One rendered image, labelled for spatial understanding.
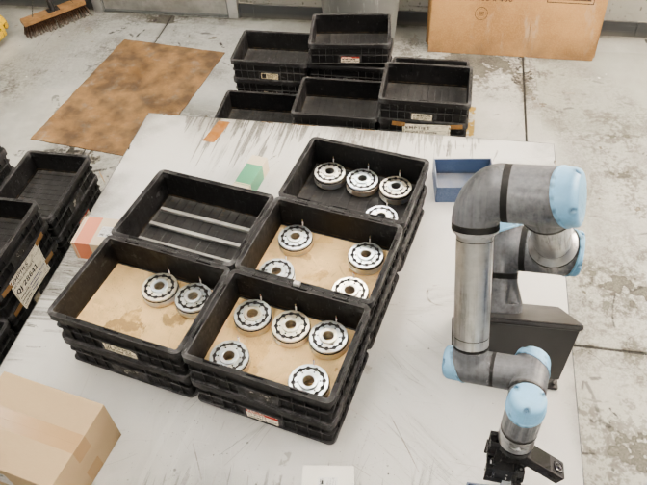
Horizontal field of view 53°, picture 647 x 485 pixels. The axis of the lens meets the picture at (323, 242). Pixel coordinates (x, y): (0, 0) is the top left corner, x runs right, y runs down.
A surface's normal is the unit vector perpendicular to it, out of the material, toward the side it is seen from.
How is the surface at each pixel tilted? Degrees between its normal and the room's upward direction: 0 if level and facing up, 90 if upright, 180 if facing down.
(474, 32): 72
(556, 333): 90
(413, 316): 0
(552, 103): 0
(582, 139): 0
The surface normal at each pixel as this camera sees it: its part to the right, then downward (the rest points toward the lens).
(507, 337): -0.15, 0.73
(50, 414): -0.04, -0.67
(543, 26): -0.20, 0.50
